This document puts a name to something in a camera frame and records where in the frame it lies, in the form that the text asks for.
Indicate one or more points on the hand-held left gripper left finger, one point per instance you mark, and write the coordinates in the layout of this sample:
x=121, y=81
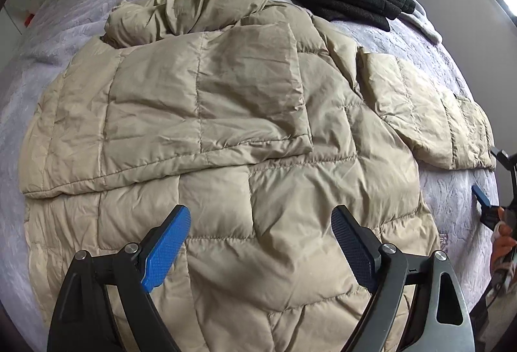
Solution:
x=167, y=247

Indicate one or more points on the grey white cloth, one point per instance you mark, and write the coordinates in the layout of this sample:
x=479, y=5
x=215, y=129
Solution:
x=424, y=19

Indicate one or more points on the white furniture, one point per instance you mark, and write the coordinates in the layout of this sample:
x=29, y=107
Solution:
x=20, y=1

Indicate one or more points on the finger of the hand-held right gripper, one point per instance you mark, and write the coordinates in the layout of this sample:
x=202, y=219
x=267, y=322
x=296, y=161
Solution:
x=504, y=158
x=481, y=195

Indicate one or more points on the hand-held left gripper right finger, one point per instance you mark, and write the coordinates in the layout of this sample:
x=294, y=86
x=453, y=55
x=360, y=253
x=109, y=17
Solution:
x=352, y=245

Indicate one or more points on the beige puffer jacket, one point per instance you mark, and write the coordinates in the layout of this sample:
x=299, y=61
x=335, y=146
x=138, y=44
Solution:
x=226, y=126

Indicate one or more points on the purple bedspread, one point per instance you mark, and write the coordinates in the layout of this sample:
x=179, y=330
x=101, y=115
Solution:
x=444, y=190

